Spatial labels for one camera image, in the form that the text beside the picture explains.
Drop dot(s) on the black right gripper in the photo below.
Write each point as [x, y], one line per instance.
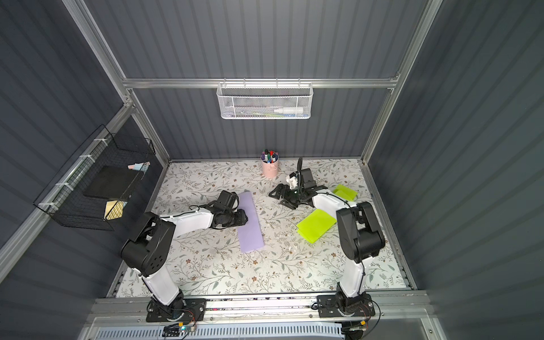
[290, 195]

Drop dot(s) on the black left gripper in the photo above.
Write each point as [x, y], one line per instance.
[235, 217]

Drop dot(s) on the lavender paper sheet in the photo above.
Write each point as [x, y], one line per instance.
[250, 234]

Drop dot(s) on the lime green paper sheet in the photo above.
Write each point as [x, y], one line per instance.
[315, 225]

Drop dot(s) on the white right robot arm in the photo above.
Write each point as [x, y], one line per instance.
[360, 234]

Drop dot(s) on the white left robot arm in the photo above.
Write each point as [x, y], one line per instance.
[148, 245]

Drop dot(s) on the pink pen cup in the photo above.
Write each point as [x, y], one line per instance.
[270, 171]

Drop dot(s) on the colored markers in cup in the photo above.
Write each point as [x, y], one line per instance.
[269, 156]

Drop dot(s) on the white bottle in basket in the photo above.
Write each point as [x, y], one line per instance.
[289, 111]

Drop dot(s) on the pastel sticky notes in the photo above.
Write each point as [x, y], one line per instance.
[139, 166]

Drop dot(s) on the yellow sticky note pad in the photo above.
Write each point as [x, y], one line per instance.
[114, 210]

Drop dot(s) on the black notebook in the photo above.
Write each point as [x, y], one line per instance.
[113, 183]

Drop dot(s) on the white wire mesh basket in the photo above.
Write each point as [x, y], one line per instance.
[257, 103]

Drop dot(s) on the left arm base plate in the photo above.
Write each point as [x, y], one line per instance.
[180, 310]

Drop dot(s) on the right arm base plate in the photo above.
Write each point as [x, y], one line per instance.
[331, 306]

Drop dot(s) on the black wire wall basket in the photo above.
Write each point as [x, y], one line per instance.
[65, 202]

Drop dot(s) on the aluminium mounting rail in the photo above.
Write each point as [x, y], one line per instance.
[278, 307]

